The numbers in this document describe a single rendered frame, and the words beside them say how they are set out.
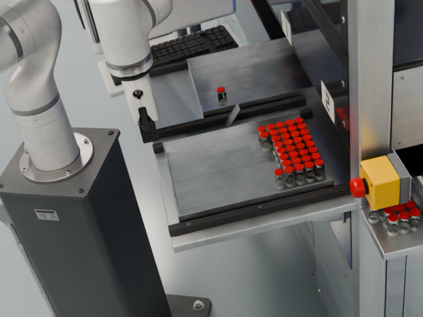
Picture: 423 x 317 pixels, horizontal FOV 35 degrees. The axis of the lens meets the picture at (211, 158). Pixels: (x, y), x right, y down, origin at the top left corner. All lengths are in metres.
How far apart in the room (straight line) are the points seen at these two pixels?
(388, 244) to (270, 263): 1.17
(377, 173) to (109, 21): 0.57
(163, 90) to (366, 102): 0.74
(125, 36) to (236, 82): 0.70
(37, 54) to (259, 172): 0.57
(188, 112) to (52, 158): 0.37
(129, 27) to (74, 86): 2.48
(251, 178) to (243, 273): 1.00
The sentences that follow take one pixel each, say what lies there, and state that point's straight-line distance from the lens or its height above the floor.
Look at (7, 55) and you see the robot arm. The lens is 1.52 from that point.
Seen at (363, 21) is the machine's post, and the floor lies 1.32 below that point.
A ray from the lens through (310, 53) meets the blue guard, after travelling 1.58.
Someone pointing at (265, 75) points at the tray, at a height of 0.88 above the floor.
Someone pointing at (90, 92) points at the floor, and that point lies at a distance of 3.58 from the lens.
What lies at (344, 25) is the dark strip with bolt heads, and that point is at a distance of 1.29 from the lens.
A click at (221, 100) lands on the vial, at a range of 1.76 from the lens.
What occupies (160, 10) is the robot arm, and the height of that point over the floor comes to 1.35.
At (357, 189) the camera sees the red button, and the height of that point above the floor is 1.01.
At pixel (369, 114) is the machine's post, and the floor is 1.12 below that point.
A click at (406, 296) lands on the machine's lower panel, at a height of 0.53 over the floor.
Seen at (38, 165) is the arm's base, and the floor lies 0.89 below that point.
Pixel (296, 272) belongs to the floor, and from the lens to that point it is 2.49.
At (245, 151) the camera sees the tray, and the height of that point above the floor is 0.88.
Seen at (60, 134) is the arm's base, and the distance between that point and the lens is 1.67.
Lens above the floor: 1.92
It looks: 40 degrees down
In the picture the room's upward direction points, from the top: 11 degrees counter-clockwise
